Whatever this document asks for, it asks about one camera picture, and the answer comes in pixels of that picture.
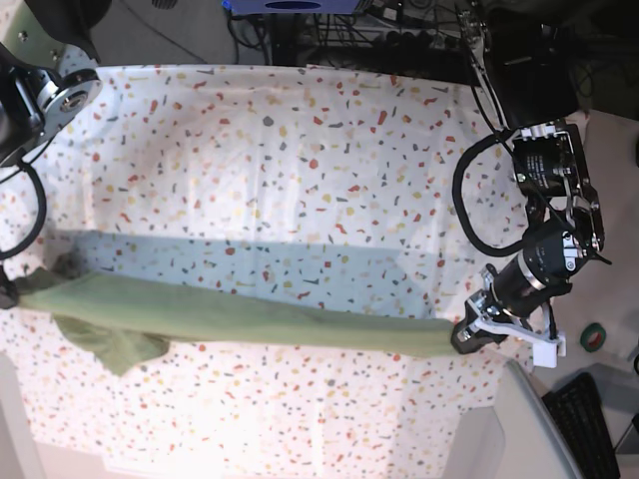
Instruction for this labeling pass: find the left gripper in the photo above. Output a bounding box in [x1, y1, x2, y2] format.
[450, 248, 572, 354]

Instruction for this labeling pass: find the green t-shirt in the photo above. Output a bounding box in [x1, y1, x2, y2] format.
[11, 268, 454, 376]

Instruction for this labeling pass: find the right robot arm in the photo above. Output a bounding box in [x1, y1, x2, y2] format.
[1, 1, 112, 261]

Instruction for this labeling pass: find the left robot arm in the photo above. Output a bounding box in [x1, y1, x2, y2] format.
[450, 1, 605, 368]

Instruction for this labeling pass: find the white plastic bin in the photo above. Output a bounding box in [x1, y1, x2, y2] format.
[442, 361, 583, 479]

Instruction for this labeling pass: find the black keyboard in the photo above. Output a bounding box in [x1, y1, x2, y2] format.
[542, 372, 620, 479]

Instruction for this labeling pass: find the terrazzo patterned tablecloth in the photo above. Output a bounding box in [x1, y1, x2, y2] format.
[1, 67, 528, 478]

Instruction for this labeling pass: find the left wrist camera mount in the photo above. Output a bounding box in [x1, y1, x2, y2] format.
[460, 272, 567, 368]

